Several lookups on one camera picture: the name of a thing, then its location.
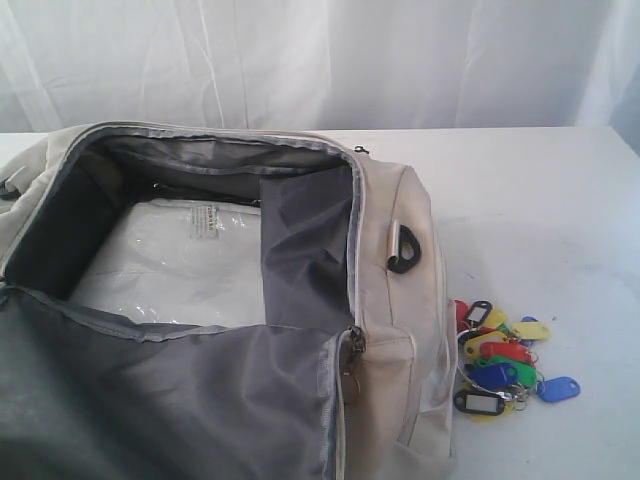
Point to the cream fabric duffel bag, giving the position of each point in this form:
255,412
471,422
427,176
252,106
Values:
350,376

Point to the colourful key tag bunch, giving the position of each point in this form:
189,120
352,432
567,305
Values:
498,368

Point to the clear plastic wrapped package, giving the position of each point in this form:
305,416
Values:
180,262

